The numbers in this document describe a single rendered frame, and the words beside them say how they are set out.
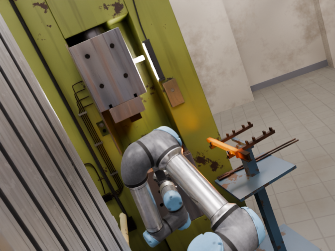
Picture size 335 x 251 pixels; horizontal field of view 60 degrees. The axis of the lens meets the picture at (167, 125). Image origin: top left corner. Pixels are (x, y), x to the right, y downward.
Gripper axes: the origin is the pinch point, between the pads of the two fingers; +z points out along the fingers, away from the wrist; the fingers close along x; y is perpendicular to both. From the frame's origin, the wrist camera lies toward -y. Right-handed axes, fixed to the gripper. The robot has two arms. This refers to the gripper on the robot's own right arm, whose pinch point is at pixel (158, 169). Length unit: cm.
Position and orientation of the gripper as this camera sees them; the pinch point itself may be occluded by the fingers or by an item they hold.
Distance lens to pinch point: 156.2
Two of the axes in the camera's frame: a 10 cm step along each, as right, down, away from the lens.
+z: -1.9, -2.2, 9.6
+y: 3.9, 8.8, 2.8
